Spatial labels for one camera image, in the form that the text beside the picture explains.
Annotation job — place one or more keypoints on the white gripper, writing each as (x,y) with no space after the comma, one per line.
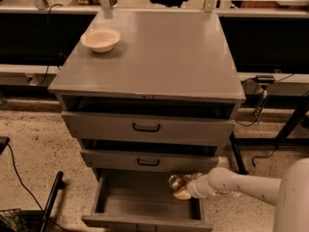
(193,185)

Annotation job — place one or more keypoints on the orange soda can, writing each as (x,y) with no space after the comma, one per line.
(176,182)

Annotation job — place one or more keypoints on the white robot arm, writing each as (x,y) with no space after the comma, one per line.
(289,195)

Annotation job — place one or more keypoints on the grey open bottom drawer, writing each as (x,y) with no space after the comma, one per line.
(139,201)

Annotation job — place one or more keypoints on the grey middle drawer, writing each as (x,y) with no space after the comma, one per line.
(137,161)

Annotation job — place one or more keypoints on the grey drawer cabinet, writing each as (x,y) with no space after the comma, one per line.
(167,64)

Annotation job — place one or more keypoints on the grey top drawer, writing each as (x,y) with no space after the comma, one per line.
(148,129)

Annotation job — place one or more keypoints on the black stand leg left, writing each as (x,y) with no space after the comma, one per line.
(57,185)

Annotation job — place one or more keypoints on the black power adapter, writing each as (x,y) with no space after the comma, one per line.
(264,78)

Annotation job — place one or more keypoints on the cream ceramic bowl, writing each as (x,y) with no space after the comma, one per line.
(100,40)

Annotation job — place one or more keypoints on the black table leg frame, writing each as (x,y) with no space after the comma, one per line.
(281,139)

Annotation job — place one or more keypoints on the wire basket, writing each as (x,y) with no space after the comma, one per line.
(12,221)

